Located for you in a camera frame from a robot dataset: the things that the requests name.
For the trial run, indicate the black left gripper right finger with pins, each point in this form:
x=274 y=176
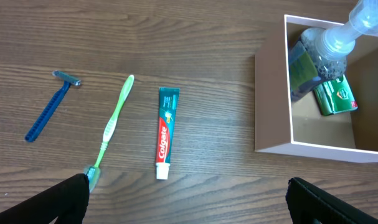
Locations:
x=309 y=204

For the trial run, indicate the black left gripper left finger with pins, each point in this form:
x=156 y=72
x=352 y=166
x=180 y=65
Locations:
x=65 y=202

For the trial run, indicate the green Colgate toothbrush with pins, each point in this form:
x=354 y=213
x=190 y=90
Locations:
x=93 y=172

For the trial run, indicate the green soap bar package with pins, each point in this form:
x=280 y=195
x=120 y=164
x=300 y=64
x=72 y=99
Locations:
x=335 y=96

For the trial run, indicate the Colgate toothpaste tube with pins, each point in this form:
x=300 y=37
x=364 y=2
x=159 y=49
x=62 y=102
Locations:
x=168 y=101

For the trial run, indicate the clear soap pump bottle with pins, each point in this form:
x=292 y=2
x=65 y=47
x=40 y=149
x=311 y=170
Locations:
x=320 y=55

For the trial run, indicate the white cardboard box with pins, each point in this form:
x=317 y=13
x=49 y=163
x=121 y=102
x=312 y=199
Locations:
x=299 y=129

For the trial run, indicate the blue disposable razor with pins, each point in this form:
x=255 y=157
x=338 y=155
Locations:
x=52 y=105

